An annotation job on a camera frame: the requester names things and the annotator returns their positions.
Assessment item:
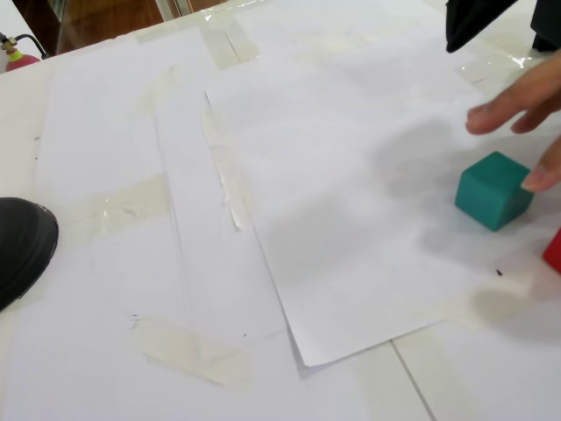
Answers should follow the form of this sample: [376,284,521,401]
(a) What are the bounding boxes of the red fire extinguisher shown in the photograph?
[0,32,52,74]

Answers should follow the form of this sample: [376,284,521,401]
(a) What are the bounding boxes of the bare human hand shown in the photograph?
[465,54,561,194]

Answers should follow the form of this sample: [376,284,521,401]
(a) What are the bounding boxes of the teal blue cube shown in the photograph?
[454,150,536,232]

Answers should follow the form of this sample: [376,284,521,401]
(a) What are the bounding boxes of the black rounded plastic object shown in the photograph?
[0,196,60,313]

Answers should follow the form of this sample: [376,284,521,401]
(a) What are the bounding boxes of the brown wooden cabinet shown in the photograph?
[11,0,240,57]

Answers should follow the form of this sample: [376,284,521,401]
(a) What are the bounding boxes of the white paper sheet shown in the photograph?
[34,28,229,207]

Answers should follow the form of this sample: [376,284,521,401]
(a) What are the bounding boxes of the white paper sheet curled corner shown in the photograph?
[203,65,561,368]

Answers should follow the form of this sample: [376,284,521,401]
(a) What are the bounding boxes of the red cube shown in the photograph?
[542,227,561,276]

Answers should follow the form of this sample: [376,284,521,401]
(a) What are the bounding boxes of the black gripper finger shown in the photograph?
[444,0,519,54]

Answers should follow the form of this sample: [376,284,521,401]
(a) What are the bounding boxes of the clear tape strip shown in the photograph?
[128,313,257,389]
[455,41,529,87]
[85,174,171,240]
[200,107,257,232]
[199,18,263,70]
[431,262,561,333]

